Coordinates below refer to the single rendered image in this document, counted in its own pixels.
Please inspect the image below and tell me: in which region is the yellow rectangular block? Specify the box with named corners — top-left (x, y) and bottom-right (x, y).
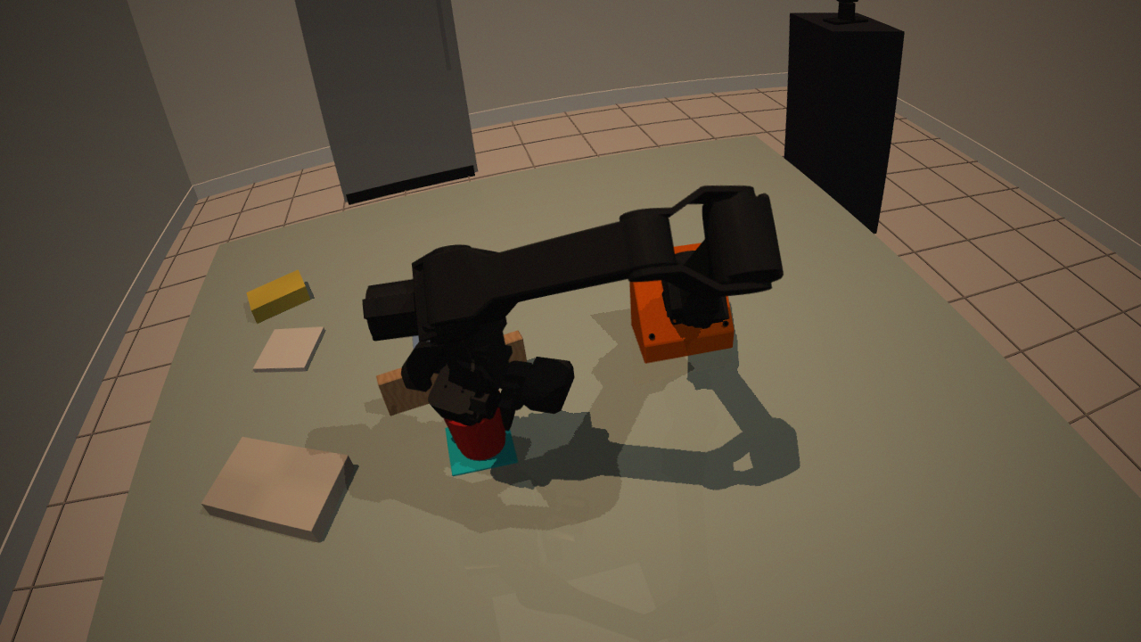
top-left (246, 269), bottom-right (310, 324)

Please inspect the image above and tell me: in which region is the brown wooden beam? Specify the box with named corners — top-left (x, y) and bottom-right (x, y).
top-left (377, 331), bottom-right (527, 416)

